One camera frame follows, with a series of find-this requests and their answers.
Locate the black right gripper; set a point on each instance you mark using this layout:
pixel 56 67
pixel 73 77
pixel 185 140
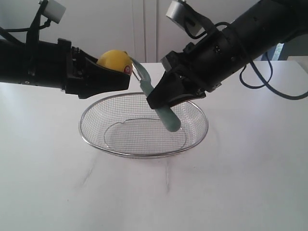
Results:
pixel 199 68

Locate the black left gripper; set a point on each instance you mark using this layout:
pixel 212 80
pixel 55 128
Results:
pixel 82 76

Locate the teal handled peeler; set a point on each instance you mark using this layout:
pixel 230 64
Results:
pixel 168 118

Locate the yellow lemon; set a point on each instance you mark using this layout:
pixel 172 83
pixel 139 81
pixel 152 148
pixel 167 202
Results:
pixel 116 60

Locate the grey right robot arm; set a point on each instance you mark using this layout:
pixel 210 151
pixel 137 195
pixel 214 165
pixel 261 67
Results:
pixel 268 22

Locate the white side table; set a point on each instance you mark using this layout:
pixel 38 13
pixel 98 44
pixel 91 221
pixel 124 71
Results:
pixel 301 60

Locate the oval wire mesh basket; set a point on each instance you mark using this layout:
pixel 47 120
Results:
pixel 124 125

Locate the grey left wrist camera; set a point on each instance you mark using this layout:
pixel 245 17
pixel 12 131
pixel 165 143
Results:
pixel 52 10

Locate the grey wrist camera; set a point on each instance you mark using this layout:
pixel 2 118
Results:
pixel 180 15
pixel 52 10

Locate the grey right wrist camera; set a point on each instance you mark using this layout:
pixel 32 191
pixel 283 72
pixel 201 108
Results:
pixel 180 15

